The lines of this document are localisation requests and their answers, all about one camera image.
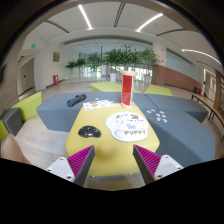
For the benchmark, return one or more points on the potted plant right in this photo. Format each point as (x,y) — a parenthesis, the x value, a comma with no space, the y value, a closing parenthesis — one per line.
(148,58)

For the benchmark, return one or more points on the rolled dark blue umbrella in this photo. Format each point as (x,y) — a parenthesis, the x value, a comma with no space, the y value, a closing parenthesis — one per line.
(75,100)

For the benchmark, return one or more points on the potted plant left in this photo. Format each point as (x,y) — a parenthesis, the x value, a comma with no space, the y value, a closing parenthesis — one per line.
(71,65)

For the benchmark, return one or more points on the dark grey ottoman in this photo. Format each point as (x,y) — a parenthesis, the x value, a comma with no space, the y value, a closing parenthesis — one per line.
(12,120)

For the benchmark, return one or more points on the potted plant centre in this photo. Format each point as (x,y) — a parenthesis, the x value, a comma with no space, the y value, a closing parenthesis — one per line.
(125,56)

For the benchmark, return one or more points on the white puppy mouse pad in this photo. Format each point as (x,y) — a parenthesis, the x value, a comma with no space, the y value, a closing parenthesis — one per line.
(128,126)

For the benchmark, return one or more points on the printed paper sheet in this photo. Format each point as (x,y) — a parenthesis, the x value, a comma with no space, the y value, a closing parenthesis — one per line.
(96,104)

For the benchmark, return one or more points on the small stickers on sofa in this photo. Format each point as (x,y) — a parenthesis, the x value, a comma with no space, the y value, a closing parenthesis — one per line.
(158,114)

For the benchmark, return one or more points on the red white cylinder tower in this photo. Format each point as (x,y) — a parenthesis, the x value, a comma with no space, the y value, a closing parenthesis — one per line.
(127,89)

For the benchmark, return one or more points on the lime green bench far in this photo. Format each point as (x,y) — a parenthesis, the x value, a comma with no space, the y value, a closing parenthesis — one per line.
(106,87)

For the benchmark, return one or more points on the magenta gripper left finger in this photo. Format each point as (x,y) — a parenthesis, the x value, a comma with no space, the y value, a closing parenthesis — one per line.
(74,168)

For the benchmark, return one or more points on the lime green ottoman left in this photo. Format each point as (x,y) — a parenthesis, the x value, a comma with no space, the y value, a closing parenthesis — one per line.
(28,106)

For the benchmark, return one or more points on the yellow table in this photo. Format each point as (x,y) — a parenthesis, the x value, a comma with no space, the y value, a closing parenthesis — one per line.
(112,157)

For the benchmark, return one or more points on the grey modular sofa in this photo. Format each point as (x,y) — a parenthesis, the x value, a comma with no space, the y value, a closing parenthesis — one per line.
(183,137)

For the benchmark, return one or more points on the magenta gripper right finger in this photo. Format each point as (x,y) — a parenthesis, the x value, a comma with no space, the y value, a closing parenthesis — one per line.
(153,166)

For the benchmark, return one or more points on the potted plant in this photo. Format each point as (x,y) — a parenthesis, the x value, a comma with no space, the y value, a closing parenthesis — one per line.
(71,65)
(148,58)
(125,56)

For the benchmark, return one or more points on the wooden bench right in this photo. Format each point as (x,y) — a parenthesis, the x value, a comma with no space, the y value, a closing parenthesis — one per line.
(213,112)

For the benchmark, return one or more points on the black computer mouse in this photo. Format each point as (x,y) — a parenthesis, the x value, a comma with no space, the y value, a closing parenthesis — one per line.
(89,131)

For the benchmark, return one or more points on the red fire extinguisher box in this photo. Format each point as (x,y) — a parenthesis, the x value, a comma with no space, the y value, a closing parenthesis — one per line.
(55,79)

